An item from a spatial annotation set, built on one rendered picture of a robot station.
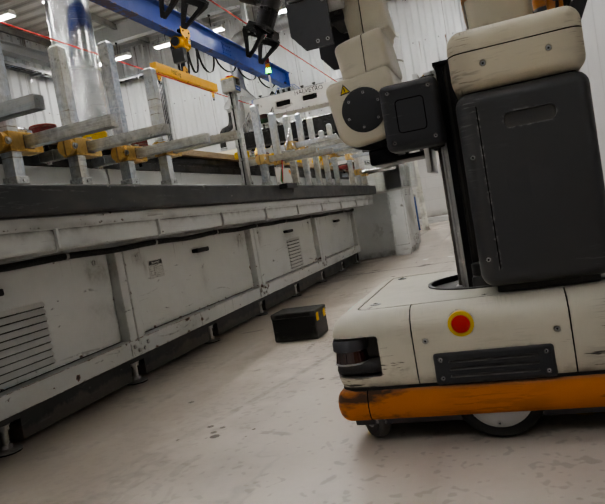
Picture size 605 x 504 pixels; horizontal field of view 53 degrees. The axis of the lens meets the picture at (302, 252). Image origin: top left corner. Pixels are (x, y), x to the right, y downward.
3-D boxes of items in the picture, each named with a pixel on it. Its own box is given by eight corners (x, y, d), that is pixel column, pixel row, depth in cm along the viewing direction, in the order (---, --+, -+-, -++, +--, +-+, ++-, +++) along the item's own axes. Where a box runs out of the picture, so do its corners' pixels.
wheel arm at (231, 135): (241, 141, 220) (239, 129, 220) (237, 140, 217) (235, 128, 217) (138, 164, 234) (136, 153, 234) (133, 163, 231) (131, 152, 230)
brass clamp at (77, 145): (104, 155, 184) (101, 139, 184) (74, 153, 171) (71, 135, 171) (87, 159, 186) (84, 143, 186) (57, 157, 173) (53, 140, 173)
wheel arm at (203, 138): (211, 145, 196) (209, 132, 196) (206, 144, 193) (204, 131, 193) (99, 170, 210) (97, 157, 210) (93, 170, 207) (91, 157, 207)
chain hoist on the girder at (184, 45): (200, 73, 838) (194, 38, 835) (188, 69, 806) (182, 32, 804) (184, 78, 846) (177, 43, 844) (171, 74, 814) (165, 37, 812)
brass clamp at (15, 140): (46, 152, 160) (42, 133, 160) (7, 149, 148) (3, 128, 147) (27, 156, 162) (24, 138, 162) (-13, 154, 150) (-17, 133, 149)
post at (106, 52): (138, 186, 202) (112, 41, 199) (132, 186, 198) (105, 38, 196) (129, 188, 203) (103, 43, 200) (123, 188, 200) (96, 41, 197)
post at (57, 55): (95, 209, 178) (64, 45, 176) (87, 209, 175) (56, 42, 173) (85, 211, 180) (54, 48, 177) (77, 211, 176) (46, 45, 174)
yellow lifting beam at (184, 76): (219, 97, 907) (215, 76, 905) (158, 78, 745) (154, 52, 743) (213, 99, 910) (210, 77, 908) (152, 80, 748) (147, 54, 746)
